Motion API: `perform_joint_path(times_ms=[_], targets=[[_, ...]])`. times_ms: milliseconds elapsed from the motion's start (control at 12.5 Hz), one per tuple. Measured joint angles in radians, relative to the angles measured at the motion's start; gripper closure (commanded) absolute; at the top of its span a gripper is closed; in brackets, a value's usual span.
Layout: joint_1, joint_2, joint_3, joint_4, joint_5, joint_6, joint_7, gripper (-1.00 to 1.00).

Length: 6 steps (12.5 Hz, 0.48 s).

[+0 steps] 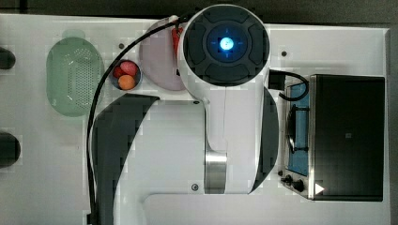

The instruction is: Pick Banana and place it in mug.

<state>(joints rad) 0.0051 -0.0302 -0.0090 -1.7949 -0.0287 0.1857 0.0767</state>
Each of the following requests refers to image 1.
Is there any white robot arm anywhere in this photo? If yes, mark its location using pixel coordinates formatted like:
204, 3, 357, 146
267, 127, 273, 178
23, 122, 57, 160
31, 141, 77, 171
91, 4, 279, 225

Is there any pink round plate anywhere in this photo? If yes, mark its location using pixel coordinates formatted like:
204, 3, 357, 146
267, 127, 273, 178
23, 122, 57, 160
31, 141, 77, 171
139, 27, 185, 91

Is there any orange toy fruit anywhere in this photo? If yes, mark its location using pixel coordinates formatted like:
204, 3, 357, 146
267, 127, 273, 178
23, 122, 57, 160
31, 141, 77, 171
118, 75, 135, 90

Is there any red ketchup bottle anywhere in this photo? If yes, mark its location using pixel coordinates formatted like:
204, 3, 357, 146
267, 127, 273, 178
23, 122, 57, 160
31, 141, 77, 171
172, 27, 183, 56

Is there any pink toy strawberry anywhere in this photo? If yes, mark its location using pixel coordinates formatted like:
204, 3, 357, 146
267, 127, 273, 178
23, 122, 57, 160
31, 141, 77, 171
120, 61, 139, 76

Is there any small blue bowl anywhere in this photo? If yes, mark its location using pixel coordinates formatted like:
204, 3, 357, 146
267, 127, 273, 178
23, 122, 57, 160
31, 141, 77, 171
111, 59, 142, 91

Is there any red toy fruit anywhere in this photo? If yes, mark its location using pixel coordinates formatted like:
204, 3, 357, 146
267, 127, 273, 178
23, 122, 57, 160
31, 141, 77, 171
113, 67, 124, 79

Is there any green perforated colander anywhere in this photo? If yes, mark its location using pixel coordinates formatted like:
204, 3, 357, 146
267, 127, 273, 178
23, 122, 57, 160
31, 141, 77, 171
46, 29, 104, 117

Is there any black toaster oven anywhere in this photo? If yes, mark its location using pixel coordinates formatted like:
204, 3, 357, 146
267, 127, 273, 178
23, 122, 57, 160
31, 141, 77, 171
279, 74, 385, 202

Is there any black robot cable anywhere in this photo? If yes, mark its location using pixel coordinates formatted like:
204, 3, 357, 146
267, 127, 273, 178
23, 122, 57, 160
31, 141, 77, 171
85, 12, 195, 225

